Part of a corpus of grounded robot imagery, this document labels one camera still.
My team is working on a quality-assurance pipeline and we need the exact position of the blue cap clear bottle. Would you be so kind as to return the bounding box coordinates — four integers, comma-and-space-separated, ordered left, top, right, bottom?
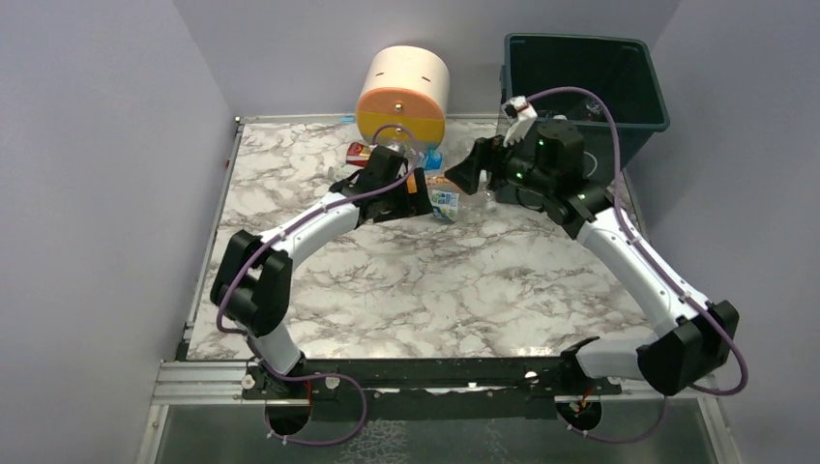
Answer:
418, 149, 444, 172

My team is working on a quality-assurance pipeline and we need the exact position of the red gold label bottle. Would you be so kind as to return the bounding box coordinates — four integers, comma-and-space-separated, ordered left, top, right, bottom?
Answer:
345, 142, 375, 167

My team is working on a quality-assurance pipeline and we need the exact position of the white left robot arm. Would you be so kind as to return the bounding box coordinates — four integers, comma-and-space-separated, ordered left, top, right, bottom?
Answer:
209, 145, 431, 377

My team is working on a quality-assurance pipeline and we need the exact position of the dark green plastic bin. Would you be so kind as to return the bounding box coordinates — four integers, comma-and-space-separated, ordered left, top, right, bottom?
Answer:
500, 33, 670, 184

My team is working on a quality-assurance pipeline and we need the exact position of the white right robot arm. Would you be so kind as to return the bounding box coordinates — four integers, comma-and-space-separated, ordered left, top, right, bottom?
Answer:
445, 120, 739, 396

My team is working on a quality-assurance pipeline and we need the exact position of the cream orange round drawer box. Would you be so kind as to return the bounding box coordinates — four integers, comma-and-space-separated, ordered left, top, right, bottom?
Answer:
355, 45, 451, 149

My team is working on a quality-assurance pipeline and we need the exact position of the white blue label bottle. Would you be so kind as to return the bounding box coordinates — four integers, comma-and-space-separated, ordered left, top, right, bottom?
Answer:
428, 184, 460, 222

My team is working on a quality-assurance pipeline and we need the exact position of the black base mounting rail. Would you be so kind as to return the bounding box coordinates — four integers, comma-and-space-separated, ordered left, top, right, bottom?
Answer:
240, 356, 622, 432

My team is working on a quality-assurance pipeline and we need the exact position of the clear bottle green-white cap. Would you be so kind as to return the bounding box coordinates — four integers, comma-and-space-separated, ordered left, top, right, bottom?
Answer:
476, 189, 498, 214

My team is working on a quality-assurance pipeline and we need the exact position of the orange label clear bottle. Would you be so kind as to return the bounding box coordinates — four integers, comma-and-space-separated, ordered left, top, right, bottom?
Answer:
404, 171, 419, 195

